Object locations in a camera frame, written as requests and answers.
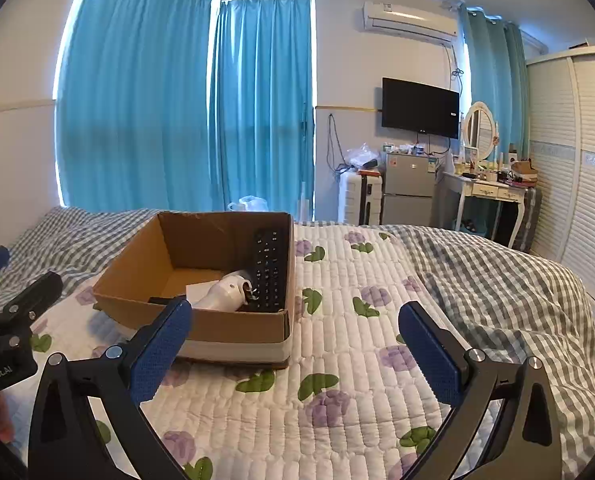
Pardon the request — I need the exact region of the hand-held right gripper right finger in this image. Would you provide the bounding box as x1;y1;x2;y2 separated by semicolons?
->
398;301;563;480

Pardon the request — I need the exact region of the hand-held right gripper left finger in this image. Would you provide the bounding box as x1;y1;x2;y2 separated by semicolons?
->
27;296;194;480

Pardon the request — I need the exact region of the cardboard box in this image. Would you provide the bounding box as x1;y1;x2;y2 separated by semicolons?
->
92;211;297;366

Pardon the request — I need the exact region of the white cylindrical device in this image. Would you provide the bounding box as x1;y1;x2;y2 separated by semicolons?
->
190;269;256;311

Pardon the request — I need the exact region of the black remote control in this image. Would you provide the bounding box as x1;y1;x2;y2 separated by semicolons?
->
249;228;291;311

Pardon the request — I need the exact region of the floral white quilt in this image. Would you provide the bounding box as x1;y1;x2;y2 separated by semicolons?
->
0;206;595;480
27;222;509;480

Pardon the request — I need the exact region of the grey suitcase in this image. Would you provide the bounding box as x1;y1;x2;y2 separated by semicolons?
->
512;187;543;254

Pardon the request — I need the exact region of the small silver fridge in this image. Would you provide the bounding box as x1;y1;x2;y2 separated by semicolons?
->
383;152;436;227

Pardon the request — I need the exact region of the white suitcase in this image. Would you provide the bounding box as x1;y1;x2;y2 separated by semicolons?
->
338;171;386;226

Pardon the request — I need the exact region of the white vanity table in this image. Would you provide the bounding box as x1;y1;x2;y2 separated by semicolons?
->
441;170;534;249

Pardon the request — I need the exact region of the white plastic bag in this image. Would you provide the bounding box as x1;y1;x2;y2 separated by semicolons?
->
226;194;268;213

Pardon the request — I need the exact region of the clear plastic bag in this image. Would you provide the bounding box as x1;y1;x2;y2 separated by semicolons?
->
346;143;381;171

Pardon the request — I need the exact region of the wide blue curtain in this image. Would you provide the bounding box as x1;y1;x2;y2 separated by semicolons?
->
54;0;214;212

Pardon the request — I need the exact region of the oval white mirror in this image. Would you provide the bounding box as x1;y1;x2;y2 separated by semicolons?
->
462;101;499;162

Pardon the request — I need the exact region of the white louvred wardrobe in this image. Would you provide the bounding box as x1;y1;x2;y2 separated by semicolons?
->
525;45;595;307

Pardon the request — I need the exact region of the narrow blue curtain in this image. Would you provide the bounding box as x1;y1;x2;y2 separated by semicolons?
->
209;0;316;222

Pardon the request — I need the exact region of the blue curtain beside wardrobe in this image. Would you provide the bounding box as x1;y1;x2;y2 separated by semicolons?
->
459;7;531;162

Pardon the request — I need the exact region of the white air conditioner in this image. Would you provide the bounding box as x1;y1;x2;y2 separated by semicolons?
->
362;0;459;44

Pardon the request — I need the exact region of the black wall cable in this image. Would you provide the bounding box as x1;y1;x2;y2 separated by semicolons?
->
327;112;347;174

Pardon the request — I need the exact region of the black wall television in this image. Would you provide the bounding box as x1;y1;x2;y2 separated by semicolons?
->
381;77;461;140

